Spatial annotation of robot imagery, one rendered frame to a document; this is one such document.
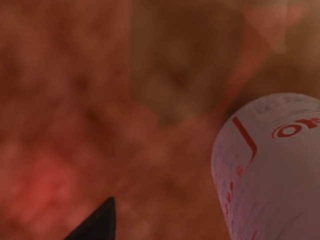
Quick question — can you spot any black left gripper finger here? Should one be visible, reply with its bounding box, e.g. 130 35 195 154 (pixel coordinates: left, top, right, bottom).
65 196 117 240

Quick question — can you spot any white cylinder with red print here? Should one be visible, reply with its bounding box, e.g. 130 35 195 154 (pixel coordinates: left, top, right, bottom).
210 92 320 240

